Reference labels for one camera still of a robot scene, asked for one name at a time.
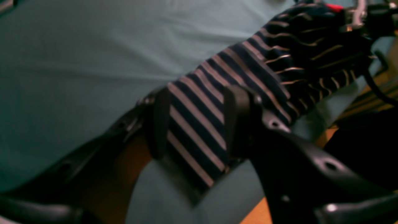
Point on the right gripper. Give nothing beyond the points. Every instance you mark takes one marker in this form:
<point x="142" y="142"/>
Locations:
<point x="371" y="19"/>

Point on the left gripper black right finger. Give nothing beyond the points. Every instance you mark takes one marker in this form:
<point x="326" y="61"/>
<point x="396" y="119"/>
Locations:
<point x="302" y="183"/>

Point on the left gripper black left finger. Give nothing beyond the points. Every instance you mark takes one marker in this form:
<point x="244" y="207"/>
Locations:
<point x="37" y="201"/>

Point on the navy white striped t-shirt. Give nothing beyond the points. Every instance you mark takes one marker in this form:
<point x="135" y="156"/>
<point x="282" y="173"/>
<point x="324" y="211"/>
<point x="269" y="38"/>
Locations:
<point x="293" y="62"/>

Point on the teal table cloth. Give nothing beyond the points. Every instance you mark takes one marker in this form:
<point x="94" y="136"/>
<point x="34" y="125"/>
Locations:
<point x="71" y="68"/>

